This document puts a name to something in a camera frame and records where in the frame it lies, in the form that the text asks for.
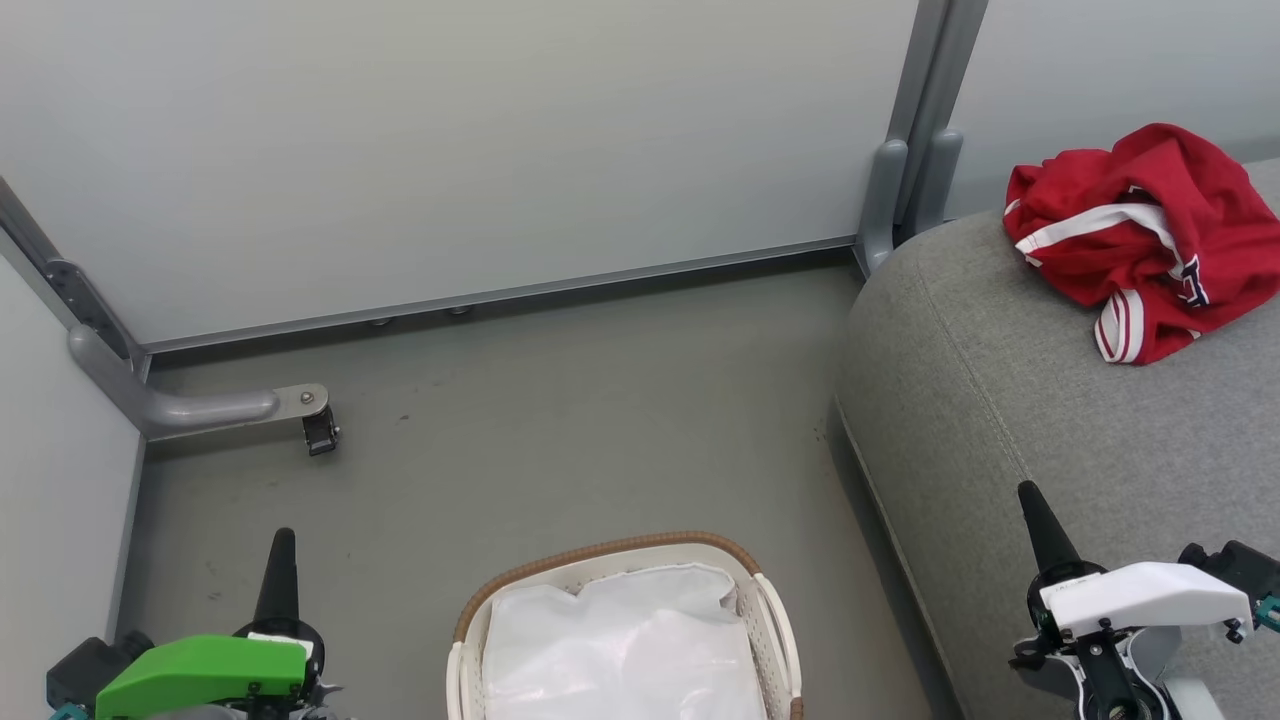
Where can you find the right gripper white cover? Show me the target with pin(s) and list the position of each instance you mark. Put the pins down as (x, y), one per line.
(1140, 598)

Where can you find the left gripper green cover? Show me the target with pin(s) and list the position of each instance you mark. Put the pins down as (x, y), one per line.
(200, 670)

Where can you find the red jersey shirt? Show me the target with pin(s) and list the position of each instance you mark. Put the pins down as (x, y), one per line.
(1150, 170)

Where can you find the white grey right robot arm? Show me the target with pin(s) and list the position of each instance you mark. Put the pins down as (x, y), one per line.
(1196, 703)

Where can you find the grey fabric sofa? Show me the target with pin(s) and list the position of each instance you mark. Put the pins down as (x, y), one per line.
(1000, 400)

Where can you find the grey partition foot with caster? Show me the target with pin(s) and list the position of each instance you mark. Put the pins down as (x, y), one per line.
(200, 408)

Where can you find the white laundry basket brown rim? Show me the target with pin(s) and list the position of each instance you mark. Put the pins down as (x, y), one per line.
(777, 640)

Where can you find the white cloth basket liner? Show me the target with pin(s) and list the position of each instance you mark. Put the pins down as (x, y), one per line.
(620, 650)

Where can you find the grey upright partition foot tubes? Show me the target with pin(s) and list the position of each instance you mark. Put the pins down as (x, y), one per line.
(885, 190)

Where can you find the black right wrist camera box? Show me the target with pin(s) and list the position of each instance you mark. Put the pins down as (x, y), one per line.
(1240, 572)

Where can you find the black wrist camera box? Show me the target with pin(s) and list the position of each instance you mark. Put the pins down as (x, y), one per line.
(1240, 572)
(88, 672)

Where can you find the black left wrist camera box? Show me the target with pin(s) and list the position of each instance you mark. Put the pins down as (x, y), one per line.
(88, 672)

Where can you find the grey post with hinge plate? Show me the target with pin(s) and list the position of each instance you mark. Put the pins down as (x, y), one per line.
(80, 295)

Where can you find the grey partition base rail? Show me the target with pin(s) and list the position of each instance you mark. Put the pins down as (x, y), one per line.
(500, 295)

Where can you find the grey double partition post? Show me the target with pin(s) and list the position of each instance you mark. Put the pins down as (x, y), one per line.
(940, 60)

